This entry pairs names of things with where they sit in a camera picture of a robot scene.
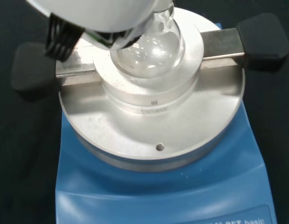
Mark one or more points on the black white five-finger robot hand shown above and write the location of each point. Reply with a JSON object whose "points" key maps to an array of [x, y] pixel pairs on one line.
{"points": [[95, 14]]}

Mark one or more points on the clear glass round-bottom flask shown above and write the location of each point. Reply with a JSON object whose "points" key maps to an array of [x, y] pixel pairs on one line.
{"points": [[149, 56]]}

